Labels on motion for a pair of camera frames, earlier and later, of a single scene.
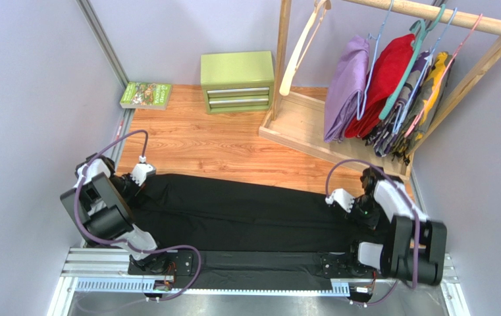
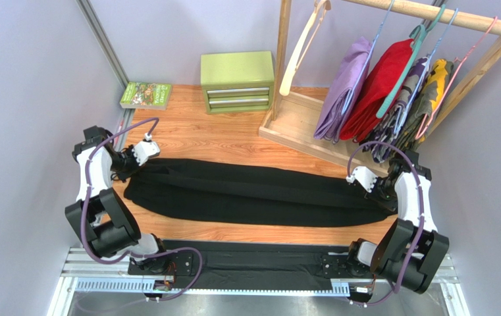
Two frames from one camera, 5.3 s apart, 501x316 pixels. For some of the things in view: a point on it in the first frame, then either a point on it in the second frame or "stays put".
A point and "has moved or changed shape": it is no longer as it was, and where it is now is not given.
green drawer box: x=237 y=81 stays put
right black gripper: x=356 y=214 → x=375 y=191
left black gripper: x=136 y=189 → x=122 y=176
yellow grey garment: x=428 y=101 stays put
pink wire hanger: x=442 y=77 → x=424 y=127
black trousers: x=217 y=213 has moved or changed shape
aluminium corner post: x=103 y=43 stays put
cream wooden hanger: x=286 y=81 stays put
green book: x=146 y=95 stays put
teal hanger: x=419 y=33 stays put
